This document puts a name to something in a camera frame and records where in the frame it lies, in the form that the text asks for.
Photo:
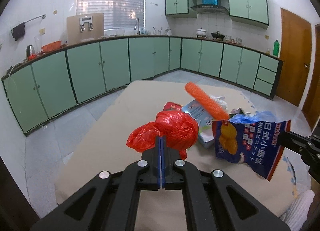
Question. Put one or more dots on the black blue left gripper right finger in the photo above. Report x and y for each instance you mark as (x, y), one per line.
(213, 201)

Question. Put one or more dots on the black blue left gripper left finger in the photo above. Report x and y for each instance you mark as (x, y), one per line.
(108, 201)

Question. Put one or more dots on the blue biscuit snack bag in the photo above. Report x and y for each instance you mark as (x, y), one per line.
(255, 144)

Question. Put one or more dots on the blue plastic bag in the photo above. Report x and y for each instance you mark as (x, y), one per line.
(263, 116)

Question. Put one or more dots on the red plastic bag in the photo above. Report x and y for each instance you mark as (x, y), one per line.
(179, 129)

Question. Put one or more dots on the green lower kitchen cabinets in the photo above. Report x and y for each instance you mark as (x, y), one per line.
(46, 87)

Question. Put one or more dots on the brown wooden door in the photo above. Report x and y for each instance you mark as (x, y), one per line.
(311, 105)
(295, 52)

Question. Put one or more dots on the blue green milk carton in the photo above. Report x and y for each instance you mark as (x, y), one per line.
(204, 120)

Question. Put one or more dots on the crumpled white tissue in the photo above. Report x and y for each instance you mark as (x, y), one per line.
(220, 100)

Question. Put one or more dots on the green thermos bottle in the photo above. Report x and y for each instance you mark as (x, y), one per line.
(276, 47)

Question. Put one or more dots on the long orange foam net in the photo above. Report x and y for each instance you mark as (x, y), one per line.
(210, 105)

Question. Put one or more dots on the red paper cup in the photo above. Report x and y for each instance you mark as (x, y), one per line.
(172, 106)

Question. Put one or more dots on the black wok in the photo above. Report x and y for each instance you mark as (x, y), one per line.
(217, 36)

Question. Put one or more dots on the white cooking pot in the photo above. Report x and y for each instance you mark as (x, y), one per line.
(201, 33)

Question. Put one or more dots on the orange plastic basket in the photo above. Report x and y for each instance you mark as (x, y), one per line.
(51, 46)

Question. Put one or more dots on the steel kettle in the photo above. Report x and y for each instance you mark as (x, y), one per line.
(29, 51)

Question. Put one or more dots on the sink faucet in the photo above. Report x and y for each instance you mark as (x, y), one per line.
(137, 26)

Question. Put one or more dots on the wooden cutting board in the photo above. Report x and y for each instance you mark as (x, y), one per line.
(84, 27)

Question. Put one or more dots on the range hood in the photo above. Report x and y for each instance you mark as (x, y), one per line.
(210, 6)

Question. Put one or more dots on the dark hanging towel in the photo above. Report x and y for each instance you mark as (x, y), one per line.
(19, 31)

